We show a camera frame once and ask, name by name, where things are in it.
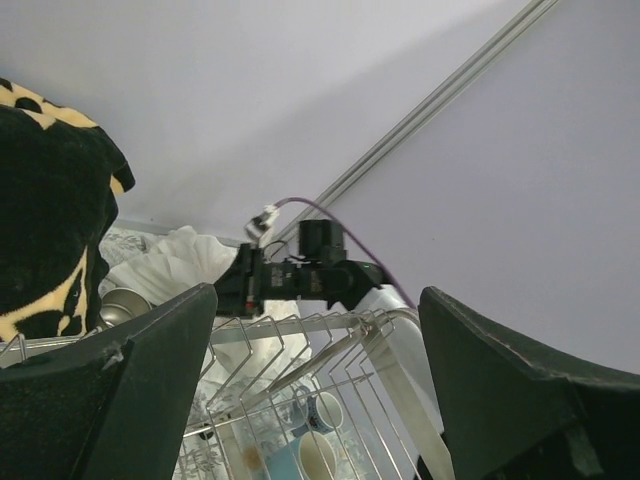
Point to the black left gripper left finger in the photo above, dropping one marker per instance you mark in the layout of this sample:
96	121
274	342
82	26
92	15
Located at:
113	405

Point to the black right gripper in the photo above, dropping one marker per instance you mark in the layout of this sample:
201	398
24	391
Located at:
250	281

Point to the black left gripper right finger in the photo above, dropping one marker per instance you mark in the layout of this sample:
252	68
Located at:
516	408

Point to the grey textured coffee mug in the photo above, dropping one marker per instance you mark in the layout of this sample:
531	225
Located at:
315	411

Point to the light blue mug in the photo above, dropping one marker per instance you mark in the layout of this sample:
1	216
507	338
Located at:
309	457

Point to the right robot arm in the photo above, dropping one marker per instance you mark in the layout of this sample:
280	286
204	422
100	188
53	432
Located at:
321	271

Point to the stainless steel dish rack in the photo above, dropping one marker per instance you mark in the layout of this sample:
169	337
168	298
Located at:
386	429

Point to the white crumpled cloth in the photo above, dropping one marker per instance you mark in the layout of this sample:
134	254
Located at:
161	267

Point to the floral patterned table mat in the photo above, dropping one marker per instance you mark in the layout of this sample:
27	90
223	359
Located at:
199	457

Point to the black floral plush blanket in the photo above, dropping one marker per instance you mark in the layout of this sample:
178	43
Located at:
60	176

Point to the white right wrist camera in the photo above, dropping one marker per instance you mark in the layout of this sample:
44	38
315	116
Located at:
260	228

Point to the right aluminium frame post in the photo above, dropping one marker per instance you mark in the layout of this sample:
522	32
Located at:
443	95

